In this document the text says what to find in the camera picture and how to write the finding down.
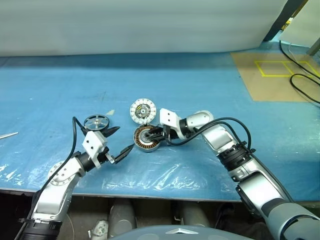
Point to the round motor housing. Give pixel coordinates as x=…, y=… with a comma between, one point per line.
x=140, y=143

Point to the thin silver metal rod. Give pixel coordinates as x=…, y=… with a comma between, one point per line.
x=8, y=135

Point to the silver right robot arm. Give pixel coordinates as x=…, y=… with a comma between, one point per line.
x=255, y=175

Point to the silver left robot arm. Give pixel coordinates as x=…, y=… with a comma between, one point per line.
x=52, y=200

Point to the blue plastic table cover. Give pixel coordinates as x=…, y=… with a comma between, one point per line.
x=175, y=82

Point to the grey rounded torso shell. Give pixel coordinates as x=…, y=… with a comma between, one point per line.
x=175, y=234

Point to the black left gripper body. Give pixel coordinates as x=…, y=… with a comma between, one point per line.
x=108, y=157

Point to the black spoked rotor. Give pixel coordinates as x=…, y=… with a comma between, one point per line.
x=96, y=122

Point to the grey rounded cylinder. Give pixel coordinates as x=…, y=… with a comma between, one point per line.
x=195, y=215
x=122, y=217

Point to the round silver housing lid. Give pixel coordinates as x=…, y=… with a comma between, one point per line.
x=143, y=111

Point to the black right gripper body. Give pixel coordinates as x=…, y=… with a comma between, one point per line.
x=171, y=133

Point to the white perforated bracket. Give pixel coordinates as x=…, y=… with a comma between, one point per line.
x=100, y=228

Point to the small yellow object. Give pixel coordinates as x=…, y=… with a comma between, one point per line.
x=288, y=25

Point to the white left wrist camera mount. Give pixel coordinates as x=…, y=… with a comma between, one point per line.
x=93, y=143

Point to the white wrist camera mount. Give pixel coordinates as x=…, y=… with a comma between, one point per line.
x=168, y=117
x=93, y=143

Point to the white backdrop board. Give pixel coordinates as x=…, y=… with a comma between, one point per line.
x=125, y=25

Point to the yellow tape rectangle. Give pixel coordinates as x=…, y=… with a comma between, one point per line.
x=259, y=68

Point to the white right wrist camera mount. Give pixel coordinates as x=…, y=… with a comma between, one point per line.
x=168, y=117

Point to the grey metal leg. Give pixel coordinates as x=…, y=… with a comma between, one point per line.
x=313, y=47

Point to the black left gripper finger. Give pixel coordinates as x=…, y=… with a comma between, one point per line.
x=112, y=131
x=125, y=153

